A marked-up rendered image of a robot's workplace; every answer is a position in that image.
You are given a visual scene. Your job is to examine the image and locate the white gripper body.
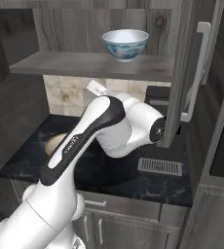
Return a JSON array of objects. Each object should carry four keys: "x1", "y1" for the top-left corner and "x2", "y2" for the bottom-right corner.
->
[{"x1": 85, "y1": 80, "x2": 114, "y2": 98}]

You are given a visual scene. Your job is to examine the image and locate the grey wooden cabinet door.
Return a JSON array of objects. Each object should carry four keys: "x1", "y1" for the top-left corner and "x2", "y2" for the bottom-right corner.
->
[{"x1": 164, "y1": 0, "x2": 224, "y2": 149}]

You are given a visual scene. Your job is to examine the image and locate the narrow grey base cabinet door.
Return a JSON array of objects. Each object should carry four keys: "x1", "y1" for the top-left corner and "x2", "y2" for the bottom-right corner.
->
[{"x1": 72, "y1": 210, "x2": 97, "y2": 249}]

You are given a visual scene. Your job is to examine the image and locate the wide grey base cabinet door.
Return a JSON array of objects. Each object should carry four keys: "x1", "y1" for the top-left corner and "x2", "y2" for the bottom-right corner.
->
[{"x1": 93, "y1": 212, "x2": 180, "y2": 249}]

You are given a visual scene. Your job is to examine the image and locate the grey tall cabinet with oven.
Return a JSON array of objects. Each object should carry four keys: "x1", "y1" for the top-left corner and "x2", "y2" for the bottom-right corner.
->
[{"x1": 177, "y1": 0, "x2": 224, "y2": 249}]

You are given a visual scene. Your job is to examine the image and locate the blue and white bowl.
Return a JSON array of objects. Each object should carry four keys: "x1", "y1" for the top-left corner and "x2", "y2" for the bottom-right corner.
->
[{"x1": 101, "y1": 28, "x2": 150, "y2": 63}]

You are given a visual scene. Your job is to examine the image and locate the grey drawer front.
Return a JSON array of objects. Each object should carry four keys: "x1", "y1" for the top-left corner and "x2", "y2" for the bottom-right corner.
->
[{"x1": 77, "y1": 190, "x2": 163, "y2": 222}]

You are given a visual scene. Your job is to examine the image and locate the grey wooden wall cabinet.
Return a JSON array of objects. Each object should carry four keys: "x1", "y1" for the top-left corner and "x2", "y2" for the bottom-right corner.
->
[{"x1": 0, "y1": 0, "x2": 191, "y2": 83}]

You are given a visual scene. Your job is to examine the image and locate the white drawer handle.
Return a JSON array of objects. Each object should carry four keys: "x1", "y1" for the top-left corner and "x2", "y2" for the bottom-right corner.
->
[{"x1": 84, "y1": 199, "x2": 108, "y2": 208}]

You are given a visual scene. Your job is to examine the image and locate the white base cabinet door handle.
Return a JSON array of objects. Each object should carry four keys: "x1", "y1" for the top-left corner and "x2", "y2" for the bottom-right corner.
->
[
  {"x1": 97, "y1": 218, "x2": 104, "y2": 246},
  {"x1": 83, "y1": 215, "x2": 91, "y2": 243}
]

